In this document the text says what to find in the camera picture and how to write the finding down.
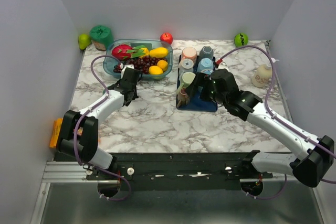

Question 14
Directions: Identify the teal plastic fruit basket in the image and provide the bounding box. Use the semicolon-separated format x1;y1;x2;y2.
103;39;173;81

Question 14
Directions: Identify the large blue butterfly mug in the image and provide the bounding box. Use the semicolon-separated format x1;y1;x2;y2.
201;69;214;76

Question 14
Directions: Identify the green pear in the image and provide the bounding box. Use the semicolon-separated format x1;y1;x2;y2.
78;34;91;50

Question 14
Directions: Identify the orange snack bag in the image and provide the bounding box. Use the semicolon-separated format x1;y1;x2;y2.
49;118;63;148

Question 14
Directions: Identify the green wrapped jar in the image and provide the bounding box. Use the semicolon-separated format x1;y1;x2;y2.
89;25;114;51

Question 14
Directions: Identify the purple grape bunch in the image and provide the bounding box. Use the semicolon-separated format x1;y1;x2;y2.
113;56;160;74

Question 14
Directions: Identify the yellow lemon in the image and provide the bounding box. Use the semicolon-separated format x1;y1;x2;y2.
148;66;163;75
139;47;149;59

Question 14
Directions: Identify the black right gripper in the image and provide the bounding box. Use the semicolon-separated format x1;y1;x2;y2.
184;71;227;106

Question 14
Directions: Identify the red dragon fruit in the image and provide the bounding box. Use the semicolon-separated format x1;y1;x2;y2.
111;44;144;61

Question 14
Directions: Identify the red apple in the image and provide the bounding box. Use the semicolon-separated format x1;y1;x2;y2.
160;33;173;45

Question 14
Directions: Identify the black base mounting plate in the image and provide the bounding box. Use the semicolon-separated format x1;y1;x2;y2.
87;151;275;193

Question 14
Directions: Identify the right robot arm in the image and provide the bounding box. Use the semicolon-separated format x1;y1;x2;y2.
185;69;335;188

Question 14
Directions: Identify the yellow lemon front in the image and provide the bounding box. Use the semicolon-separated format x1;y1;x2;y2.
148;66;163;75

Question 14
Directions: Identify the dark grey faceted mug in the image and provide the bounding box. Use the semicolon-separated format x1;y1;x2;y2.
199;46;214;60

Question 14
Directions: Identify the dark blue tray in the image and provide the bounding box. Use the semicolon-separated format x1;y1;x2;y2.
176;54;218;112

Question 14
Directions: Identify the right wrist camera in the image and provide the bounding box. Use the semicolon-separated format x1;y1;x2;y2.
215;59;229;71

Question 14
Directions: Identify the brown striped mug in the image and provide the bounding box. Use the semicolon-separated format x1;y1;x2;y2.
176;88;190;108

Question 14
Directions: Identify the pink mug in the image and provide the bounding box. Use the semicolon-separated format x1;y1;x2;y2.
181;47;197;62

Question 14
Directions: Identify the pale grey-blue mug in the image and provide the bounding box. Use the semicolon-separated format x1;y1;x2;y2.
178;58;194;73

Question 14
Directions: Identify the light green mug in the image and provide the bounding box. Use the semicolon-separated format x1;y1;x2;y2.
177;72;196;94

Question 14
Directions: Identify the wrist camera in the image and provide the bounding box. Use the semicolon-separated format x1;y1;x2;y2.
121;64;134;71
215;59;229;71

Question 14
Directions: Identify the cream soap pump bottle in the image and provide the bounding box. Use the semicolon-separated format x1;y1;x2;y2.
251;62;272;88

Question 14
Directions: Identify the small orange fruit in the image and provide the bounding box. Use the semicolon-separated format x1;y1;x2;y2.
156;59;169;72

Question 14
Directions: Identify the yellow mango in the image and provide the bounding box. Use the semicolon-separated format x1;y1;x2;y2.
149;47;169;59

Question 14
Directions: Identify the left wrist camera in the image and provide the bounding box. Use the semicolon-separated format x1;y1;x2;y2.
121;64;134;71

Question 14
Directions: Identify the yellow lemon middle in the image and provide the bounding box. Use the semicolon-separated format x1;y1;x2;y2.
139;47;149;59

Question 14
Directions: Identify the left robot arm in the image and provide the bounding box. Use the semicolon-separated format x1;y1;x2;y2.
56;67;141;179

